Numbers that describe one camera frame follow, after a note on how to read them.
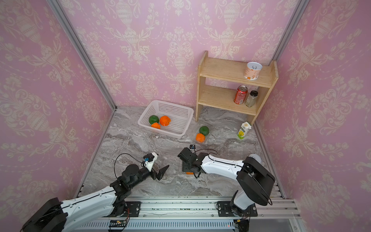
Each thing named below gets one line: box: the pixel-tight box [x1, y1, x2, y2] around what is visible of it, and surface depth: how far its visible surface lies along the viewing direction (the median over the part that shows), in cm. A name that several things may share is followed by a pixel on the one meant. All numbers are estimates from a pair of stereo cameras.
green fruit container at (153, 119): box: [148, 115, 159, 125], surface depth 108 cm
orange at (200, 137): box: [195, 132, 206, 143], surface depth 99 cm
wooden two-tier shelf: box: [195, 50, 279, 126], surface depth 87 cm
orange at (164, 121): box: [159, 115, 172, 127], surface depth 108 cm
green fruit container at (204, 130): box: [199, 125, 210, 136], surface depth 102 cm
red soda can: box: [233, 84, 248, 105], surface depth 89 cm
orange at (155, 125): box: [150, 122, 161, 130], surface depth 105 cm
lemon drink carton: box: [237, 121, 252, 140], surface depth 96 cm
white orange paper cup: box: [243, 61, 263, 81], surface depth 74 cm
